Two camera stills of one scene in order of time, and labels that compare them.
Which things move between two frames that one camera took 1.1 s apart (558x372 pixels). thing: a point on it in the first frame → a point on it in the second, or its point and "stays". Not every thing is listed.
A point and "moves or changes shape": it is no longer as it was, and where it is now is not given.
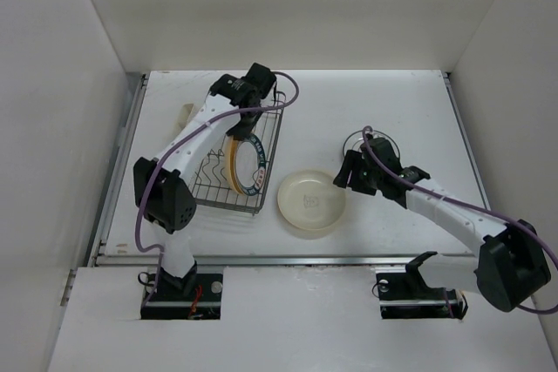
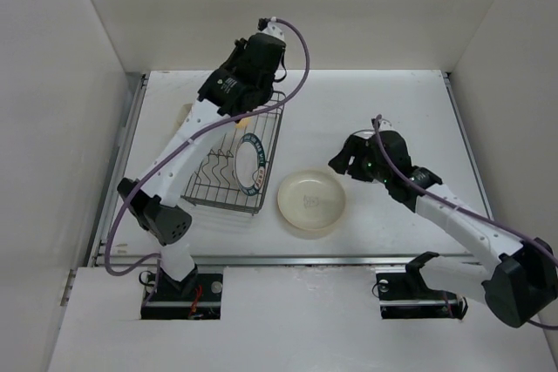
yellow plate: (230, 152) moves or changes shape
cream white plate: (311, 199) stays
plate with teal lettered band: (249, 165) stays
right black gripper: (342, 177) → (357, 146)
